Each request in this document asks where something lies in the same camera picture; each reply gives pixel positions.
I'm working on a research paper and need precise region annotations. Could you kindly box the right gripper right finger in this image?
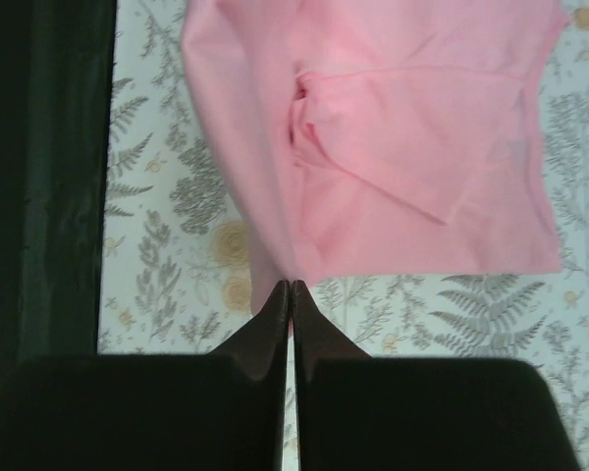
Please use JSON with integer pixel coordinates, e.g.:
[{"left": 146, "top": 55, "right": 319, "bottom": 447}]
[{"left": 291, "top": 281, "right": 579, "bottom": 470}]

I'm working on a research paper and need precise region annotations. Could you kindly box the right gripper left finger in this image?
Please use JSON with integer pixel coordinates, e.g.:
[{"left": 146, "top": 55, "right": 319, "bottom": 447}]
[{"left": 0, "top": 282, "right": 290, "bottom": 470}]

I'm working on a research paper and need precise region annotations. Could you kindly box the pink t shirt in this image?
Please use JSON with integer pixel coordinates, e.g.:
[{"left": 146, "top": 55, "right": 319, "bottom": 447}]
[{"left": 182, "top": 1, "right": 568, "bottom": 309}]

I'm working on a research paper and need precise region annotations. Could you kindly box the floral table mat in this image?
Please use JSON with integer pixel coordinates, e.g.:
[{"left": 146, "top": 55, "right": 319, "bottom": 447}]
[{"left": 97, "top": 1, "right": 589, "bottom": 470}]

